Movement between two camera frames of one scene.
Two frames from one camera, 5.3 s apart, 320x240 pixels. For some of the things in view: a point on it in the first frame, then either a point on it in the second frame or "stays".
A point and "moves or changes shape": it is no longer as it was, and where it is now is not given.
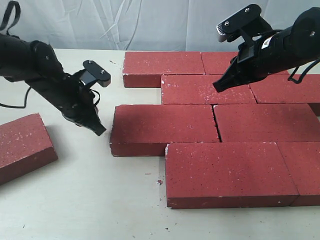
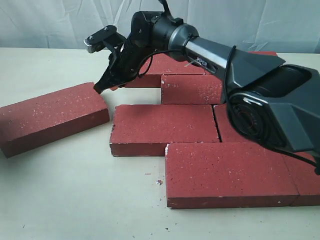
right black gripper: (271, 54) → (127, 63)
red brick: (144, 69) stays
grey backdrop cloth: (142, 25) stays
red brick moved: (25, 145) moves or changes shape
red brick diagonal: (145, 130) stays
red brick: (199, 89) stays
